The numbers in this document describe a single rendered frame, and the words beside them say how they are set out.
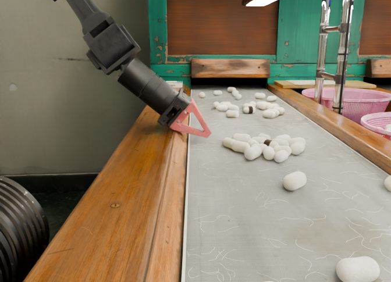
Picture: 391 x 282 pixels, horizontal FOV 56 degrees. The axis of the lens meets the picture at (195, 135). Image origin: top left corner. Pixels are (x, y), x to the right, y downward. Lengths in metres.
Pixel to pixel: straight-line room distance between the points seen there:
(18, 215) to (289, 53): 1.25
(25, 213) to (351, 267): 0.31
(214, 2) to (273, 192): 1.07
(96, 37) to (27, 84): 1.68
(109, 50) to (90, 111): 1.63
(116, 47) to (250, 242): 0.45
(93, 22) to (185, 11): 0.76
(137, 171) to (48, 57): 1.87
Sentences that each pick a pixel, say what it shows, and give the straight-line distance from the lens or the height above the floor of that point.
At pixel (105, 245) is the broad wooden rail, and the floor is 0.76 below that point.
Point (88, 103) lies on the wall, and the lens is 2.31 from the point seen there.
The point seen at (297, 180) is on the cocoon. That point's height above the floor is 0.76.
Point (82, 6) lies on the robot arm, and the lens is 0.83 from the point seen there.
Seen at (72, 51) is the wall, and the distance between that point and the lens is 2.29.
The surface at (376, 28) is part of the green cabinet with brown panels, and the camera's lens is 1.63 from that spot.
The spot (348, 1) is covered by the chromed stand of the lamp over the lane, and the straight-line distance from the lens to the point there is 0.97.
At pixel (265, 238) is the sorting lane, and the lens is 0.40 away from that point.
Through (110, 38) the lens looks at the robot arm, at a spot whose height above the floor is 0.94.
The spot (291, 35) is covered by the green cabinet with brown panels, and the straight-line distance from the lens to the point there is 1.50.
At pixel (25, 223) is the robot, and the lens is 0.42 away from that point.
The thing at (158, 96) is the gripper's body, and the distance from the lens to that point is 0.69.
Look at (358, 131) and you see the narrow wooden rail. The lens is 0.77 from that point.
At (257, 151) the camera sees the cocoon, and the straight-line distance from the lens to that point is 0.62.
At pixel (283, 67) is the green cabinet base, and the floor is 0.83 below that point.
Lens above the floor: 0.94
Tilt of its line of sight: 15 degrees down
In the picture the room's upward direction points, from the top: straight up
